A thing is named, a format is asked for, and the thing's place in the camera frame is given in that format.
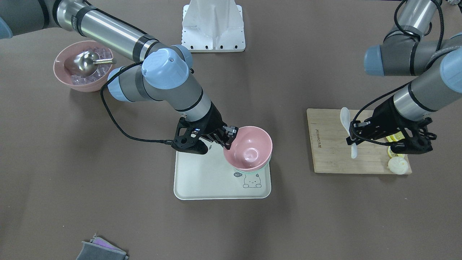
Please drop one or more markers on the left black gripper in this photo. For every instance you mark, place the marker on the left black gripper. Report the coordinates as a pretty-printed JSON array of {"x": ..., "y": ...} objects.
[{"x": 384, "y": 115}]

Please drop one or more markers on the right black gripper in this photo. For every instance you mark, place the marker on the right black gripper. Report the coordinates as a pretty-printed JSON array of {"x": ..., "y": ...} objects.
[{"x": 213, "y": 121}]

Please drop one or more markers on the white ceramic spoon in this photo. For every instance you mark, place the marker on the white ceramic spoon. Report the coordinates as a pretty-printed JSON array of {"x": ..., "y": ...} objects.
[{"x": 345, "y": 121}]

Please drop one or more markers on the small pink bowl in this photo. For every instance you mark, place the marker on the small pink bowl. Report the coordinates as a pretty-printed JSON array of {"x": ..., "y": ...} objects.
[{"x": 251, "y": 144}]

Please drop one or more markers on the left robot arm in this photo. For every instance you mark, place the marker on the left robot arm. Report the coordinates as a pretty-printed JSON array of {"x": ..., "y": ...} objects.
[{"x": 413, "y": 47}]

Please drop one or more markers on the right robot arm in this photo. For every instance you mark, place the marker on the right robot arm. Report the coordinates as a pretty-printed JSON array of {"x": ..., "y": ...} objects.
[{"x": 158, "y": 72}]

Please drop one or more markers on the large pink ice bowl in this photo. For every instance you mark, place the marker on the large pink ice bowl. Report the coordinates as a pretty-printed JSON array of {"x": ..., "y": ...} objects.
[{"x": 90, "y": 83}]

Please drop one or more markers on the wooden cutting board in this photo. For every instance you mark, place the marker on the wooden cutting board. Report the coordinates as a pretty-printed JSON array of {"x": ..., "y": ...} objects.
[{"x": 332, "y": 154}]

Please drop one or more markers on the lemon slice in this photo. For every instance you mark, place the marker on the lemon slice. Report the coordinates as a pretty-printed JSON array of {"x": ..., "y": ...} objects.
[
  {"x": 395, "y": 137},
  {"x": 390, "y": 153}
]

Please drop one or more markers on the stacked green bowls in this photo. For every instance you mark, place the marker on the stacked green bowls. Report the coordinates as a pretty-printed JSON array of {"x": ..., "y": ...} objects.
[{"x": 248, "y": 167}]

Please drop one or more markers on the cream serving tray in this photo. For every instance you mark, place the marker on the cream serving tray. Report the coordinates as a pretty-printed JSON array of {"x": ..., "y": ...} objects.
[{"x": 210, "y": 176}]

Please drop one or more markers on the metal ice scoop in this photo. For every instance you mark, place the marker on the metal ice scoop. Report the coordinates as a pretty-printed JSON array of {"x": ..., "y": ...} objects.
[{"x": 86, "y": 63}]

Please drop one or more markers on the grey folded cloth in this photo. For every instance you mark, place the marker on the grey folded cloth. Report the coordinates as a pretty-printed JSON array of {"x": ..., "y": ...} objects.
[{"x": 97, "y": 248}]

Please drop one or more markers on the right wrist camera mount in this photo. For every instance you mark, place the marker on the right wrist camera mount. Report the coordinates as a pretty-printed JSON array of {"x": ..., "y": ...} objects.
[{"x": 187, "y": 137}]

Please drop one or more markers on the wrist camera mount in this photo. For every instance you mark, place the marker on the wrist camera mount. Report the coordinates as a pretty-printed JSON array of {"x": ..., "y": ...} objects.
[
  {"x": 187, "y": 137},
  {"x": 418, "y": 139}
]

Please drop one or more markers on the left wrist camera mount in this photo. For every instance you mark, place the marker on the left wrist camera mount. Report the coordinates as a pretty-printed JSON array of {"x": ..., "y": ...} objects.
[{"x": 418, "y": 139}]

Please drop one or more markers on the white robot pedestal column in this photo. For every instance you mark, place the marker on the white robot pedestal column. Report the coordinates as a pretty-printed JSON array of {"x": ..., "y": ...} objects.
[{"x": 213, "y": 26}]

